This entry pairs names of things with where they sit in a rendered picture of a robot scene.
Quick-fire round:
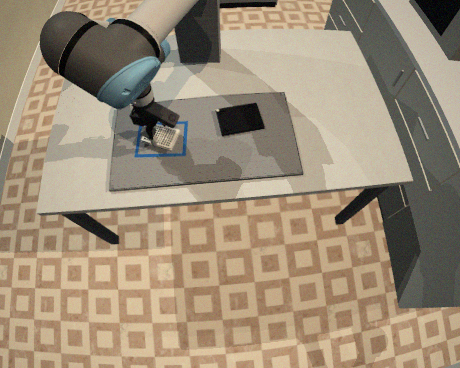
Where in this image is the blue tape outline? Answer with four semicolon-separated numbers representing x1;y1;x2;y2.
134;121;188;158

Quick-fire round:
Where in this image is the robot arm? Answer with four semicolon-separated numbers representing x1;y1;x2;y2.
40;0;199;109

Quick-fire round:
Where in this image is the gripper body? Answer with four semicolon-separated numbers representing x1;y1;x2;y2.
130;98;158;127

